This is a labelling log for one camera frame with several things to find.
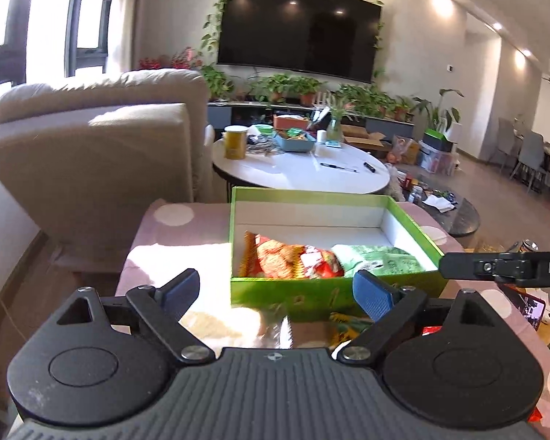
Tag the tall leafy potted plant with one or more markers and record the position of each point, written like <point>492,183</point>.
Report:
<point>440,110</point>

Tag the yellow canister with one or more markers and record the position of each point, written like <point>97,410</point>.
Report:
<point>236,144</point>

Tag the glass vase with plant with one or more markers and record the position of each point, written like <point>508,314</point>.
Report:
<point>334,130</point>

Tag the pink polka dot cloth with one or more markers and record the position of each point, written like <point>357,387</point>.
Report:
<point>188,238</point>

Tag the blue tray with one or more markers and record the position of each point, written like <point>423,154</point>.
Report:
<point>295,145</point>

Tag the red flower plant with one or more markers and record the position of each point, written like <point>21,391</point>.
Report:
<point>183,59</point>

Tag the dark round coffee table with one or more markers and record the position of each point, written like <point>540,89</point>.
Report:
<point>463,224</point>

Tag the grey dining chair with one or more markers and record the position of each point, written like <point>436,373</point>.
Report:
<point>529,156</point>
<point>502,137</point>

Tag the wall television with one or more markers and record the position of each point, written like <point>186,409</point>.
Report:
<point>298,27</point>

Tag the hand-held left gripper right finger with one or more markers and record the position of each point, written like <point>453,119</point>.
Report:
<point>376,295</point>

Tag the orange box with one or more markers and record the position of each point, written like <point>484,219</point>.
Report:
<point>291,122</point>

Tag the black framed window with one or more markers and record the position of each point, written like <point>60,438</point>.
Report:
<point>89,18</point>

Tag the beige armchair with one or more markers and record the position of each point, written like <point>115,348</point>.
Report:
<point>96,169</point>

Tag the grey television cabinet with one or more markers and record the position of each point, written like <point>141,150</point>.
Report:
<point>256,112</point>

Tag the green cardboard box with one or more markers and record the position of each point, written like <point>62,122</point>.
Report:
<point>302,293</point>

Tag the green ivy vine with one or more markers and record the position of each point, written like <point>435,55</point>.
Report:
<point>211,23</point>

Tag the clear plastic storage bin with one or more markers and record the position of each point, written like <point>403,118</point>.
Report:
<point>435,162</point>

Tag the white cloth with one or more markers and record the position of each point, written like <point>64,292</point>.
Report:
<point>440,202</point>

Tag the red snack packet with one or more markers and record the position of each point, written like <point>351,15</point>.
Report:
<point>279,256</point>

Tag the yellow green snack packet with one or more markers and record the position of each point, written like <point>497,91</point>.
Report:
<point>348,325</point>

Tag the black marker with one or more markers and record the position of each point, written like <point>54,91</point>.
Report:
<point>369,167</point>

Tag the green lidded container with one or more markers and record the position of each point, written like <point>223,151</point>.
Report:
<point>261,129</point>

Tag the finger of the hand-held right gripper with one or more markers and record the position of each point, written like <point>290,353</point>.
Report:
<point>458,266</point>

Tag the green and black box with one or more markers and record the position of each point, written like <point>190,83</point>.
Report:
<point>437,140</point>

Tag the white round table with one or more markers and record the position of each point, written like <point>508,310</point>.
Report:
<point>302,174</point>

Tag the black pen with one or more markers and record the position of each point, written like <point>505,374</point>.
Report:
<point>339,167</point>

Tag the pile of snack wrappers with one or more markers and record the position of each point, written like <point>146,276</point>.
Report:
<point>259,145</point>

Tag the open cardboard box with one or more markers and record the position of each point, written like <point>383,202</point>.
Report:
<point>362,135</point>

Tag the green potted plant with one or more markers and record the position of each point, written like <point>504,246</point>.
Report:
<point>279,87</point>
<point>215,82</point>
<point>308,89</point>

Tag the small white cup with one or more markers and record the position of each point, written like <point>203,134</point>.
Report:
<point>321,136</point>

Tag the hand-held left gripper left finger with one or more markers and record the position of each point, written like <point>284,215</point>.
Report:
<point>183,291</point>

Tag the dark glass jar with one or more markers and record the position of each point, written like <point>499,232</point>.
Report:
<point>415,195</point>

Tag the smartphone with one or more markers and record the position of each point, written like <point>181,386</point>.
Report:
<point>529,309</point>

